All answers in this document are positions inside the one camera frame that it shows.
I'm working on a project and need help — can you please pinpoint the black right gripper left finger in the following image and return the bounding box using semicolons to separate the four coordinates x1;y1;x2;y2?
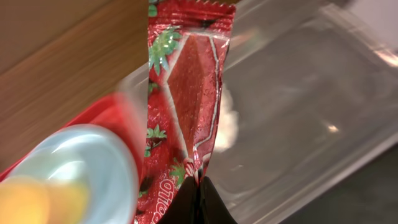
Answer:
157;177;198;224

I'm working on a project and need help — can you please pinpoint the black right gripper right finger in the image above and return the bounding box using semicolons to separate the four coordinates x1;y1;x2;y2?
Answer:
198;176;237;224

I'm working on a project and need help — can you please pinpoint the white tissue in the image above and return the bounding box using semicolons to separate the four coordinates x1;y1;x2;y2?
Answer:
214;84;239;153

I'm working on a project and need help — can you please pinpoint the red snack wrapper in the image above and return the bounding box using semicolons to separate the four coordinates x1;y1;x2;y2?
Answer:
134;0;236;223

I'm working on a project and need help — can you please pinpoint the light blue plate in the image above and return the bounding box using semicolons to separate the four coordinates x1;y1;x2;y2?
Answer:
6;124;139;224

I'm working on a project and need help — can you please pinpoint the red plastic tray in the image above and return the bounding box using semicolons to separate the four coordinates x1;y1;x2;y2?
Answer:
0;93;147;183

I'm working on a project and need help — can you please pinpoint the clear plastic bin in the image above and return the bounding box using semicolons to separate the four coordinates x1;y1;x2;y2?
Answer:
122;1;397;223

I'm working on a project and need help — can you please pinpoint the black tray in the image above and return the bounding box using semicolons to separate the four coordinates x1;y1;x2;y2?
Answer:
282;145;397;224

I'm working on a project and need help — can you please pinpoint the yellow plastic cup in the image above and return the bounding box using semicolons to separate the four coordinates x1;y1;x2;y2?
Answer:
1;177;90;224

